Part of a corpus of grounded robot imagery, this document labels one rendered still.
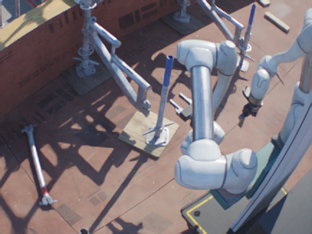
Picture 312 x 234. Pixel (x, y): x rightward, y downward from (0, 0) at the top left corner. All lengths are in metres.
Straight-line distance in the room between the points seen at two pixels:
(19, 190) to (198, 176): 1.50
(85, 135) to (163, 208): 0.77
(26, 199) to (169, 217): 1.01
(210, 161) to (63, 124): 1.56
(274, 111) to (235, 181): 1.73
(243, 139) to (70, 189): 1.32
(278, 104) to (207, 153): 1.83
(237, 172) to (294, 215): 0.50
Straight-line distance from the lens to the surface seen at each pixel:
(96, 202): 2.86
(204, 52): 2.14
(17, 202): 2.91
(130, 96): 3.08
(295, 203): 2.13
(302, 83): 2.23
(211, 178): 1.87
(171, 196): 2.92
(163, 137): 3.13
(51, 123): 3.21
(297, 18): 4.90
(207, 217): 2.53
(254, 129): 3.36
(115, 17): 3.53
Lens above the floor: 2.59
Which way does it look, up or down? 52 degrees down
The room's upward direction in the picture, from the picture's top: 8 degrees clockwise
